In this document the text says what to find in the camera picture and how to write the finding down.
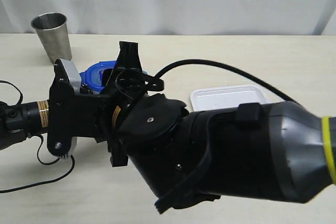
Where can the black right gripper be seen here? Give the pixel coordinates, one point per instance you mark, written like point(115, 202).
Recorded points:
point(120, 83)

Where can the blue plastic lid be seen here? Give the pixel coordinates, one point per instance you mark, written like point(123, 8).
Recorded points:
point(94, 79)

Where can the stainless steel cup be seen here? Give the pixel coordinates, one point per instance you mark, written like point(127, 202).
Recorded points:
point(52, 31)

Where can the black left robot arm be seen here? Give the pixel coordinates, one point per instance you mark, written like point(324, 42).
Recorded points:
point(19, 122)

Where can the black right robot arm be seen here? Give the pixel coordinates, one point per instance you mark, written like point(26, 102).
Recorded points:
point(275, 151)

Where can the white backdrop curtain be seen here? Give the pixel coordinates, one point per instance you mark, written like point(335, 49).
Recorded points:
point(177, 17)

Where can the white rectangular tray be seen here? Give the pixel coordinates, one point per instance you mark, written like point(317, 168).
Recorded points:
point(226, 97)

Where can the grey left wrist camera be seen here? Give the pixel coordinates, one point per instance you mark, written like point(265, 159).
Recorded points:
point(72, 74)

